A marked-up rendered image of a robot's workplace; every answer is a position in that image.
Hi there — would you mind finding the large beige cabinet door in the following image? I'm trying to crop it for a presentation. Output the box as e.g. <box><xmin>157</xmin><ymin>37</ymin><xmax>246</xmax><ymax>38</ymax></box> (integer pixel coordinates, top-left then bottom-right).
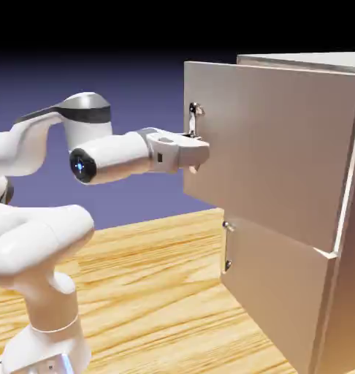
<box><xmin>183</xmin><ymin>61</ymin><xmax>355</xmax><ymax>254</ymax></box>

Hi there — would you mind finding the small beige cabinet door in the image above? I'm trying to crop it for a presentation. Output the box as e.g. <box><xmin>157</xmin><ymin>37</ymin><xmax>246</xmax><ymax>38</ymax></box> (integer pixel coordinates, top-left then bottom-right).
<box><xmin>222</xmin><ymin>215</ymin><xmax>338</xmax><ymax>374</ymax></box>

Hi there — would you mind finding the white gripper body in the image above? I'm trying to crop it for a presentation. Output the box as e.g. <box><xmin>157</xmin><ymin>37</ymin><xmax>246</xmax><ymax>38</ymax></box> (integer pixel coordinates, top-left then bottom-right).
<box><xmin>175</xmin><ymin>133</ymin><xmax>210</xmax><ymax>170</ymax></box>

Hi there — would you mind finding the silver handle of small door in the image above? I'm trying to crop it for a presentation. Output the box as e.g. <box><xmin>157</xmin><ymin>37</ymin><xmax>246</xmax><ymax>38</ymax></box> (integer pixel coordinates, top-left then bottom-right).
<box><xmin>222</xmin><ymin>221</ymin><xmax>235</xmax><ymax>273</ymax></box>

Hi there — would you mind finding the beige cabinet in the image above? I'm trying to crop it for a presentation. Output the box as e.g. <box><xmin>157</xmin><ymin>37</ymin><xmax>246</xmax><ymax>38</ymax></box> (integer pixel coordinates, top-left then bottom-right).
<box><xmin>236</xmin><ymin>51</ymin><xmax>355</xmax><ymax>374</ymax></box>

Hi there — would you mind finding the silver handle of large door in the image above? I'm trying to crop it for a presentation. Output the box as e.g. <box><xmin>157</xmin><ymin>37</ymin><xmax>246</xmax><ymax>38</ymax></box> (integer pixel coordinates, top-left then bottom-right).
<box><xmin>188</xmin><ymin>102</ymin><xmax>205</xmax><ymax>140</ymax></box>

